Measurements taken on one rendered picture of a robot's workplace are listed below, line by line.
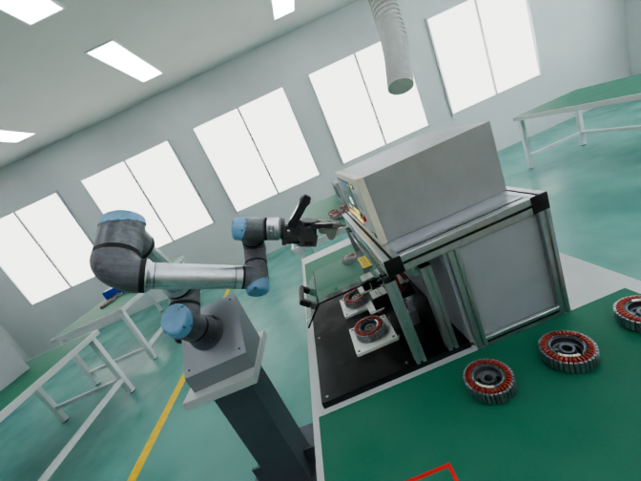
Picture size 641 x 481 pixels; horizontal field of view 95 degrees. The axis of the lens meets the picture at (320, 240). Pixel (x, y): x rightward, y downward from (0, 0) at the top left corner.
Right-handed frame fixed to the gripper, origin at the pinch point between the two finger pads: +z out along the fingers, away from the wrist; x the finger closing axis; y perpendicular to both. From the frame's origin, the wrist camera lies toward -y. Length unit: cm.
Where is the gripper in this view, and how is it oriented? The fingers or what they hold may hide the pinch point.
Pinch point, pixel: (341, 222)
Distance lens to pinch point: 97.4
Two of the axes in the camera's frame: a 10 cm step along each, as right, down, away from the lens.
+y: -0.2, 9.6, 2.7
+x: 0.9, 2.7, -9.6
